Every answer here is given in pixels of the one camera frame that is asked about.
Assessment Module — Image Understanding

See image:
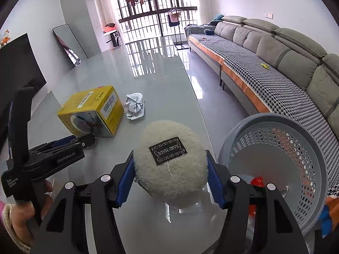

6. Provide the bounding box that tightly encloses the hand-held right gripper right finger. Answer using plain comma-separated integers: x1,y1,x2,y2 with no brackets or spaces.
205,149,309,254

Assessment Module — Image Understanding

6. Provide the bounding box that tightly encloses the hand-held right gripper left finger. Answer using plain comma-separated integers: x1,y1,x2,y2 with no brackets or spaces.
30,149,135,254

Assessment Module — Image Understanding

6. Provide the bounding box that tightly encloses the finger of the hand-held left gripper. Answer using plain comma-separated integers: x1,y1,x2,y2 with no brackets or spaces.
51,135,77,146
30,134,96,153

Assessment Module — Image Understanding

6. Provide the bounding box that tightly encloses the yellow cardboard box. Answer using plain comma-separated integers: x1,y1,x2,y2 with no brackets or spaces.
58,85,125,137

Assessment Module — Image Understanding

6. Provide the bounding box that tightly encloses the red plastic bag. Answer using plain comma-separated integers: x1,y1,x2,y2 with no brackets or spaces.
250,176,265,188

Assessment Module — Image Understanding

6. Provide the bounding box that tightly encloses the white plush pouch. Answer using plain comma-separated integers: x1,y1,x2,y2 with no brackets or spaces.
133,120,210,208

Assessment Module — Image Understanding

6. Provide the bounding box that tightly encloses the white paper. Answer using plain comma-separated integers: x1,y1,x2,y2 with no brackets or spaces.
123,92,146,121

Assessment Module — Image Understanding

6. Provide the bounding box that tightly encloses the blue-grey perforated plastic basket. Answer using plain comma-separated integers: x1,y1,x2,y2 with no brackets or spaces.
218,113,330,237

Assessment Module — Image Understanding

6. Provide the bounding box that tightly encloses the person's left hand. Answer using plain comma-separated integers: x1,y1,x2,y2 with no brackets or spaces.
9,179,54,247

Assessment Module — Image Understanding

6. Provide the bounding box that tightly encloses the black television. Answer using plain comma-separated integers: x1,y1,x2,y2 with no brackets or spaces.
0,33,47,149

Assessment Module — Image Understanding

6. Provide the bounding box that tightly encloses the white braided wristband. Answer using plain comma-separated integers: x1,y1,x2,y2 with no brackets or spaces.
1,203,19,246

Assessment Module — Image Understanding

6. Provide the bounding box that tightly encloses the standing floor mirror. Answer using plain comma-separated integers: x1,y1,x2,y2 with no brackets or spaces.
52,24,89,66

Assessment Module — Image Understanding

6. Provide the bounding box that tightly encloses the small plush toy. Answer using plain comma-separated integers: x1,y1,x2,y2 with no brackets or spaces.
0,29,12,47

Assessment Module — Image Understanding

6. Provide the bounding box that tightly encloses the small table with orange item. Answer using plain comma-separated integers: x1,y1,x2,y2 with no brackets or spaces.
102,23,122,49

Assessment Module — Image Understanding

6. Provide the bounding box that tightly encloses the houndstooth sofa cover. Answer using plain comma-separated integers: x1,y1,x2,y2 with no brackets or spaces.
185,24,339,199

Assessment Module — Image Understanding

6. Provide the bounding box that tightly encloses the barred balcony window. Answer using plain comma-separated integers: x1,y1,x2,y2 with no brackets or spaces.
110,0,198,45

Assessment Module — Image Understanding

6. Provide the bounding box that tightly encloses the grey sofa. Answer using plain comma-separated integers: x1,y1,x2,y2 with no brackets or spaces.
212,16,339,138

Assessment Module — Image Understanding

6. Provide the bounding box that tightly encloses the clothes stand with pink garment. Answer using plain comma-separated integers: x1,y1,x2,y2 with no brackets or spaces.
166,7,187,51

